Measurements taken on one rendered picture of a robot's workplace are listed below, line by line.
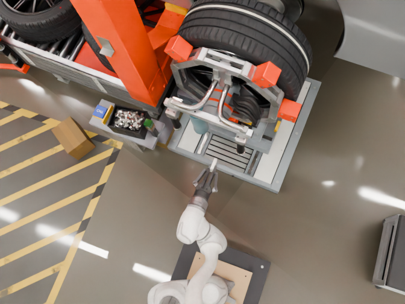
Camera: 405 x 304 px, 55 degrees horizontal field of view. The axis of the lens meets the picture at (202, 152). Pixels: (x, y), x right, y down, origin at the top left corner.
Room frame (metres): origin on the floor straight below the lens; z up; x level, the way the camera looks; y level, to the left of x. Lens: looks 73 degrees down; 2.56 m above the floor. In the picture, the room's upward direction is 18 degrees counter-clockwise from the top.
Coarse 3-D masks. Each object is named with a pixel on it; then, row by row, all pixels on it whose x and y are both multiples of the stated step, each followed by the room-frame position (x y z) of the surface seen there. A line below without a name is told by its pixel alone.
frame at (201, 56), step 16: (208, 48) 0.87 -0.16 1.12; (176, 64) 0.91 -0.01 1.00; (192, 64) 0.86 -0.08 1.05; (208, 64) 0.80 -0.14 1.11; (224, 64) 0.77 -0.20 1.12; (240, 64) 0.75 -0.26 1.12; (176, 80) 0.93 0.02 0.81; (192, 96) 0.89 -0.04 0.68; (272, 96) 0.62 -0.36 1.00; (272, 112) 0.60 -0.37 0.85
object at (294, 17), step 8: (256, 0) 1.19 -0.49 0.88; (264, 0) 1.15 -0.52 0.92; (272, 0) 1.13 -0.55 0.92; (280, 0) 1.12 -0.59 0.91; (288, 0) 1.10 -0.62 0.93; (296, 0) 1.08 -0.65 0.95; (280, 8) 1.09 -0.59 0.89; (288, 8) 1.09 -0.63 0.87; (296, 8) 1.07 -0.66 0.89; (288, 16) 1.09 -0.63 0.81; (296, 16) 1.06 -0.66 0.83
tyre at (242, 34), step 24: (216, 0) 1.06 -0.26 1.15; (240, 0) 1.00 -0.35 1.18; (192, 24) 1.01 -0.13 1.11; (216, 24) 0.93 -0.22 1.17; (240, 24) 0.89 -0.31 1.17; (264, 24) 0.87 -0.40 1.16; (288, 24) 0.86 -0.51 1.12; (240, 48) 0.80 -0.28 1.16; (264, 48) 0.77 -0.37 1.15; (288, 48) 0.77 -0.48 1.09; (288, 72) 0.68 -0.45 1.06; (288, 96) 0.64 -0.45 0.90
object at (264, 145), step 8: (280, 120) 0.78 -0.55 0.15; (216, 128) 0.86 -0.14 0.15; (272, 128) 0.74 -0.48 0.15; (224, 136) 0.80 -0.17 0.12; (232, 136) 0.77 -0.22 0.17; (264, 136) 0.70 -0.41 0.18; (272, 136) 0.69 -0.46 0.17; (248, 144) 0.69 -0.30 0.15; (256, 144) 0.67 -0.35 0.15; (264, 144) 0.66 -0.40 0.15; (264, 152) 0.62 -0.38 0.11
